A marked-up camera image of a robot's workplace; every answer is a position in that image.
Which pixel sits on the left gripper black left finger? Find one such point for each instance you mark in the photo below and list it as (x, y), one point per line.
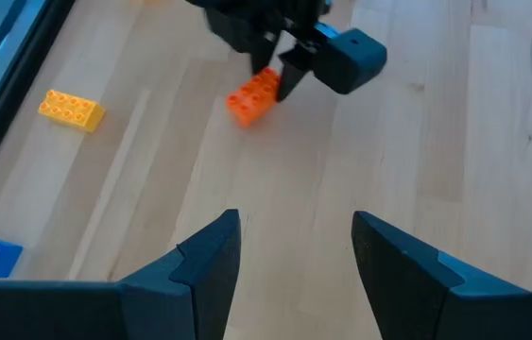
(161, 307)

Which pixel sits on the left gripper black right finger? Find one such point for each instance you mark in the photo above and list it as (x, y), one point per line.
(426, 302)

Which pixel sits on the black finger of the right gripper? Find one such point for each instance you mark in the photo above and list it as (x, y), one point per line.
(294, 71)
(262, 54)

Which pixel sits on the orange eight-stud toy brick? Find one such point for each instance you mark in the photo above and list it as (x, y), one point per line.
(251, 101)

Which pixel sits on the yellow eight-stud toy brick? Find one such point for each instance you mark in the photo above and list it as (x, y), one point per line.
(72, 113)

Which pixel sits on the black table frame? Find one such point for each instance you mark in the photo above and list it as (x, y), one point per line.
(10, 101)

